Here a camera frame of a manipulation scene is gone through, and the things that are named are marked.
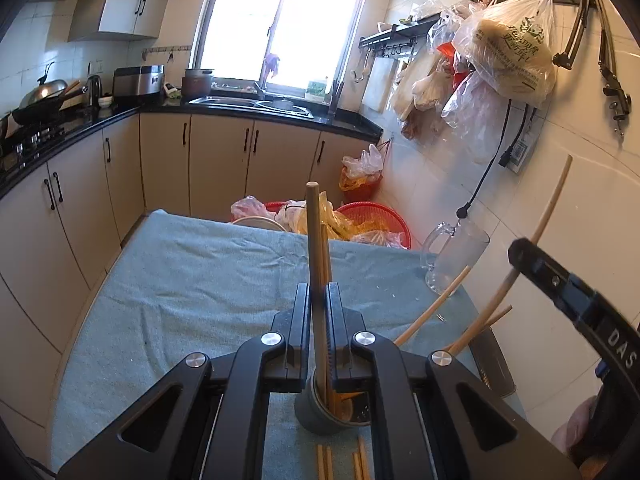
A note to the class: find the person's right hand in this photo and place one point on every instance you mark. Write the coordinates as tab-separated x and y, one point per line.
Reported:
572	425

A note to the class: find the silver and black rice cooker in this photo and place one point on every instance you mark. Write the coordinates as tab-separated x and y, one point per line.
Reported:
137	81

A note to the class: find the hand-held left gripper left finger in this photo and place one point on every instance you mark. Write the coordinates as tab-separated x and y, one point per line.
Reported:
302	320

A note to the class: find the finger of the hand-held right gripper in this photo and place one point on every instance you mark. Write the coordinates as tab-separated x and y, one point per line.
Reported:
545	275

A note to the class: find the hanging ladle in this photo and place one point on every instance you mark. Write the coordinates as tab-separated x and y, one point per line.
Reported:
360	67

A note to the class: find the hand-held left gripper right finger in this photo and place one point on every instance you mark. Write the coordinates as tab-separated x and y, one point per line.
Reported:
334	320

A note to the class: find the row of beige cabinet doors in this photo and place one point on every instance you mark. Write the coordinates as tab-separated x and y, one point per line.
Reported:
220	160

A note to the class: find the black wall shelf rack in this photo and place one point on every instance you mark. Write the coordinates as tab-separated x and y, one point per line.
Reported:
395	35

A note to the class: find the steel faucet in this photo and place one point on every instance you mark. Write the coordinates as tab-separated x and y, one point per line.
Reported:
260	91

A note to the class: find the white wall socket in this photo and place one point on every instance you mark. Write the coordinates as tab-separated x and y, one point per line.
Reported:
95	67

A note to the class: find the black knife holder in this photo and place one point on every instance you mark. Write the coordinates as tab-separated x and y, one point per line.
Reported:
335	102

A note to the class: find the bundle of hanging plastic bags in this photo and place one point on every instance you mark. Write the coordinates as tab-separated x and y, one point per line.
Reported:
430	85

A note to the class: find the clear glass mug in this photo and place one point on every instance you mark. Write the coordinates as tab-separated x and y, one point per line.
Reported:
457	255

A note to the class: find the black gas stove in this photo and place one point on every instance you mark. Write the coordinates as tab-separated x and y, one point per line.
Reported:
30	145

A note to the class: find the steel kettle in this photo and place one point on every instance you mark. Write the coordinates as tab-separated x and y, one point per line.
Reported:
94	92

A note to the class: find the white and green rag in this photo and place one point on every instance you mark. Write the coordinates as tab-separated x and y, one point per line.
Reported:
172	91

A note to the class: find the black wok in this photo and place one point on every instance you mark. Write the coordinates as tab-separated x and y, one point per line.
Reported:
37	110

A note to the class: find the white cutting board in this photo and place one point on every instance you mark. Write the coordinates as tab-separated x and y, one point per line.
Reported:
377	85

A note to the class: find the green and white packet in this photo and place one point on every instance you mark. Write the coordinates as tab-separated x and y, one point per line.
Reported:
316	91

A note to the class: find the purple hanging cloth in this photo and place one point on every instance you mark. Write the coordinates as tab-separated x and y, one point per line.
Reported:
271	66

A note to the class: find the small steel pot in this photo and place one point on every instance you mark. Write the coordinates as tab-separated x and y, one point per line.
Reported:
283	105

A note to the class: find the kitchen window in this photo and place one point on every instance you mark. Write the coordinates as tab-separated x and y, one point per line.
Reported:
280	15

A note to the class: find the steel double sink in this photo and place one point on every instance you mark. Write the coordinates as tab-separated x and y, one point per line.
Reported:
235	102

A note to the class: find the red plastic basket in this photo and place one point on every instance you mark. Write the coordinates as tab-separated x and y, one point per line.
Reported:
390	220

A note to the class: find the row of wooden chopsticks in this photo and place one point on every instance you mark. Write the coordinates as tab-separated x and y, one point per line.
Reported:
329	465

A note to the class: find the white power strip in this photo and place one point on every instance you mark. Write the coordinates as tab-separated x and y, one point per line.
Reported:
522	150

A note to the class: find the tan wooden chopstick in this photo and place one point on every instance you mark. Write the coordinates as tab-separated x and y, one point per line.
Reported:
495	317
315	240
328	260
435	305
552	195

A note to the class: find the yellow plastic bags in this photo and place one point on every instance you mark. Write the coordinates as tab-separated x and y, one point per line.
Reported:
340	225

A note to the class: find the pink plastic bag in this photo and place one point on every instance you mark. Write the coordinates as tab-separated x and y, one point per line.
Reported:
252	209

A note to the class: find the brown pot with lid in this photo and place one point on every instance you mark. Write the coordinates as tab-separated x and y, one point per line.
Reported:
197	85

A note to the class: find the small wall hook strip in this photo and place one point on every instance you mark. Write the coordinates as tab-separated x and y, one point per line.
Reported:
167	52

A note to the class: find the black kitchen countertop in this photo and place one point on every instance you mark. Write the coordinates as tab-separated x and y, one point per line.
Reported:
350	127

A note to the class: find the white upper wall cabinets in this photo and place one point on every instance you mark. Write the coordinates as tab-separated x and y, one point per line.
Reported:
125	5

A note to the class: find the steel wok lid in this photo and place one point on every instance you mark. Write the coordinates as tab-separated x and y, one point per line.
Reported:
44	91

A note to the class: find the small white bowl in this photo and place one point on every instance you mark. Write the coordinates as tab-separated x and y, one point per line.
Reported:
105	102

